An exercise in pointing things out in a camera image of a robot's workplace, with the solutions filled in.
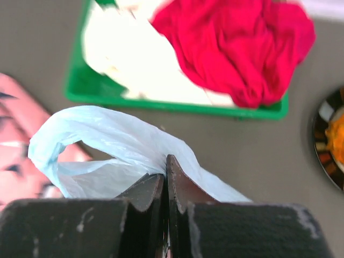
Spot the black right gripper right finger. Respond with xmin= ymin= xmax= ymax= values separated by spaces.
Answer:
xmin=167 ymin=155 xmax=333 ymax=257

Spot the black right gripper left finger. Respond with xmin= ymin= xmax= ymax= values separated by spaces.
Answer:
xmin=1 ymin=175 xmax=164 ymax=257

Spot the light blue cartoon plastic bag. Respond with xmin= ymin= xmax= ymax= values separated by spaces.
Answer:
xmin=28 ymin=106 xmax=247 ymax=202

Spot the green plastic tray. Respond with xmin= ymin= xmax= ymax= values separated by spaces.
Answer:
xmin=65 ymin=1 xmax=289 ymax=120

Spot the pink patterned cloth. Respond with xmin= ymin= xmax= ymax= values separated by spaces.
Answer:
xmin=0 ymin=71 xmax=94 ymax=212

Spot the plastic pineapple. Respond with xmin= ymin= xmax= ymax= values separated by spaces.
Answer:
xmin=325 ymin=115 xmax=343 ymax=164

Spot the black patterned plate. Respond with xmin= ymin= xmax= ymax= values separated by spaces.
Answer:
xmin=312 ymin=87 xmax=343 ymax=191

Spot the red crumpled cloth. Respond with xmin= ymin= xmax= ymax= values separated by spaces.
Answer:
xmin=152 ymin=1 xmax=316 ymax=108

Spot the white cloth in tray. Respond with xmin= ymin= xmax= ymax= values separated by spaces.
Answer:
xmin=81 ymin=1 xmax=234 ymax=106

